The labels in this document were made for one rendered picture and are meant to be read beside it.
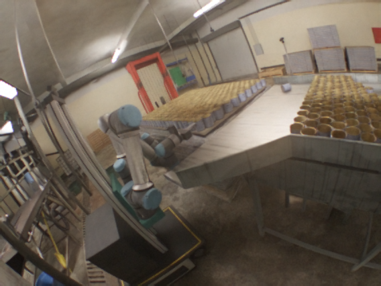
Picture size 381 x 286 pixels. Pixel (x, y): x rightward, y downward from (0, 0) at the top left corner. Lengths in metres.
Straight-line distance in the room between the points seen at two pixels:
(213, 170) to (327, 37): 7.75
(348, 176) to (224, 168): 0.53
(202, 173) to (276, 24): 9.83
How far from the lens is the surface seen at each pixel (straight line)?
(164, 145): 0.89
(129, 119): 0.72
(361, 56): 8.17
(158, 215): 1.00
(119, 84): 10.24
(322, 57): 8.08
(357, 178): 0.74
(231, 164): 0.61
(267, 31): 10.30
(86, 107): 9.84
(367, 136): 0.71
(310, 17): 9.76
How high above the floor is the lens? 1.49
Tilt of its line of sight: 23 degrees down
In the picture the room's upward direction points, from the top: 25 degrees counter-clockwise
